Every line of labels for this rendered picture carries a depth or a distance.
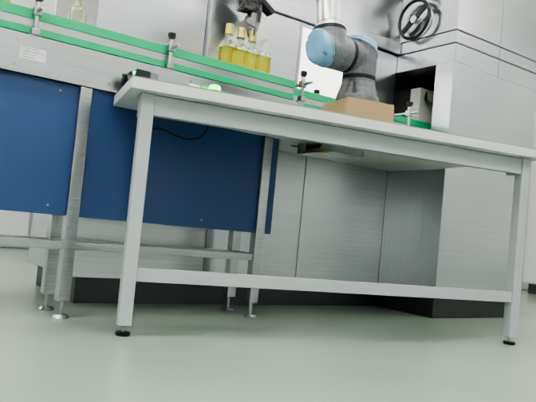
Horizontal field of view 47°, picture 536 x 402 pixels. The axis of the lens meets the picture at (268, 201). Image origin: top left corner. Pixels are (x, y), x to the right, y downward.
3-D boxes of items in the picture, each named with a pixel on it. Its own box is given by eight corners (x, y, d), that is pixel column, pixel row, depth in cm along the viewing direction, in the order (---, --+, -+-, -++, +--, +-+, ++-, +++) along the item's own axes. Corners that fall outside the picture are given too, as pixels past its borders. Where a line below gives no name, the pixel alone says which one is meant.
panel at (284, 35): (357, 112, 310) (363, 46, 312) (361, 112, 308) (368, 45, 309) (202, 72, 259) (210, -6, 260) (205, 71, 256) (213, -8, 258)
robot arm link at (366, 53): (383, 78, 213) (386, 39, 213) (354, 69, 205) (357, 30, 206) (360, 83, 223) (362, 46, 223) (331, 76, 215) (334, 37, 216)
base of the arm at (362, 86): (387, 104, 210) (388, 76, 210) (348, 98, 204) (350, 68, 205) (364, 111, 224) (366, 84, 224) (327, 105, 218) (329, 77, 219)
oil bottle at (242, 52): (237, 97, 255) (242, 47, 256) (244, 96, 250) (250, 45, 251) (226, 95, 252) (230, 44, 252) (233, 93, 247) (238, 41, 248)
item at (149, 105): (518, 345, 233) (532, 159, 236) (116, 336, 176) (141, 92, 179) (500, 340, 242) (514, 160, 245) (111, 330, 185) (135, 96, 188)
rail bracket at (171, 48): (171, 72, 219) (175, 35, 220) (181, 68, 213) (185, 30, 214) (161, 69, 217) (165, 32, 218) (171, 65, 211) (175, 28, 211)
